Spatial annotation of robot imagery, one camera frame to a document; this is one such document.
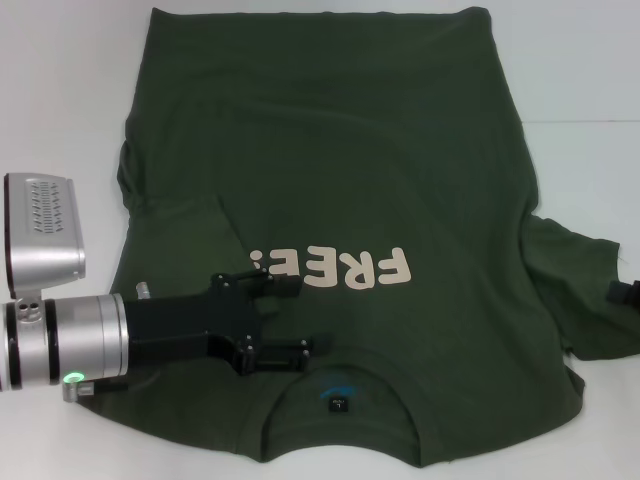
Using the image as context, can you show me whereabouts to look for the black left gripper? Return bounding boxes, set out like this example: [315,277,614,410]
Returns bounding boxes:
[121,267,333,377]

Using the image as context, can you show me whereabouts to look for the dark green FREE t-shirt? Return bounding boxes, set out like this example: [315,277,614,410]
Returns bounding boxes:
[82,4,624,450]

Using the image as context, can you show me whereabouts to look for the left arm cable with plug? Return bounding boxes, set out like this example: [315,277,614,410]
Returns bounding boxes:
[59,372,130,402]

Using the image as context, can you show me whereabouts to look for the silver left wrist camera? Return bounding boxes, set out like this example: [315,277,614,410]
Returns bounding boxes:
[3,171,87,295]

